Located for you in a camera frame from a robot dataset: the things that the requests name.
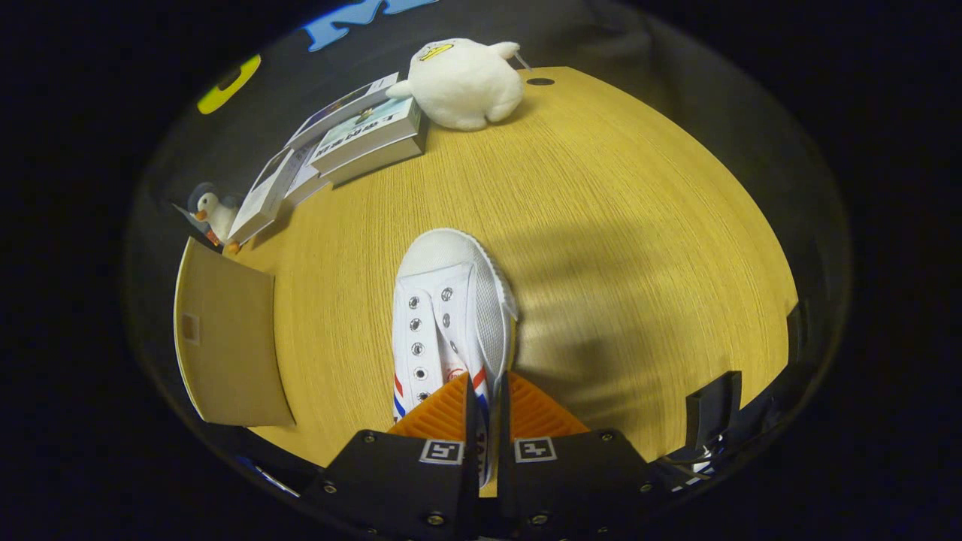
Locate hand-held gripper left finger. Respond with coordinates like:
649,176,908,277
301,372,482,541

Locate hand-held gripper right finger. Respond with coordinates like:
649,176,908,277
498,370,666,541

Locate white canvas shoe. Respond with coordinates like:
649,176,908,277
391,228,519,488

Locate beige fabric storage box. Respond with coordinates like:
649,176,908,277
173,237,296,429

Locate white book with portrait cover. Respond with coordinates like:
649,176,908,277
227,148,295,245

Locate penguin plush toy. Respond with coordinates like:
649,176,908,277
186,182,243,255

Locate thick book with teal cover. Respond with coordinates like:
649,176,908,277
308,96,428,187

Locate book with blue picture cover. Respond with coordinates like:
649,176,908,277
286,72,399,151

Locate white duck plush toy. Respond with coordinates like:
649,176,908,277
386,38,533,132

